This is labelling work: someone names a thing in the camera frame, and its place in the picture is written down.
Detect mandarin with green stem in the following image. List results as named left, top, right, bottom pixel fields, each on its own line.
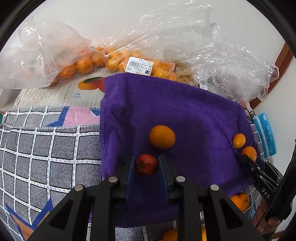
left=230, top=192, right=250, bottom=212

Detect small red fruit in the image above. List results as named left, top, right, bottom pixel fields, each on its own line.
left=135, top=154, right=159, bottom=176

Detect purple towel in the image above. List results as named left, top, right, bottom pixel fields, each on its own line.
left=99, top=72, right=258, bottom=229

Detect bag of small oranges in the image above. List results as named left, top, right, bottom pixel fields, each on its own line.
left=96, top=38, right=194, bottom=84

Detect patterned grey bedspread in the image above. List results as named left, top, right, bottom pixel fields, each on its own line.
left=1, top=106, right=261, bottom=240

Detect small orange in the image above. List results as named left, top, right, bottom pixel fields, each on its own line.
left=232, top=133, right=246, bottom=149

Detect person's right hand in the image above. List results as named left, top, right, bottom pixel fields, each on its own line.
left=252, top=199, right=282, bottom=236

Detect mango printed box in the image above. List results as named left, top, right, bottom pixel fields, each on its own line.
left=13, top=68, right=116, bottom=108

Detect brown wooden door frame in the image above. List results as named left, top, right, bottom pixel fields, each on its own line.
left=264, top=42, right=293, bottom=97

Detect small orange kumquat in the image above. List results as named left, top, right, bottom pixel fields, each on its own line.
left=241, top=146, right=257, bottom=162

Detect large front mandarin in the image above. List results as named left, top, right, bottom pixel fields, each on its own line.
left=162, top=225, right=207, bottom=241

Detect blue tissue pack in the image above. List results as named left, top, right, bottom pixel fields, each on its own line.
left=252, top=113, right=277, bottom=159

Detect clear crumpled plastic bags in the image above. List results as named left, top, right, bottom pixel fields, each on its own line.
left=139, top=1, right=276, bottom=103

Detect bag of mandarins left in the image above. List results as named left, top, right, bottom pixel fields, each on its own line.
left=1, top=18, right=105, bottom=89

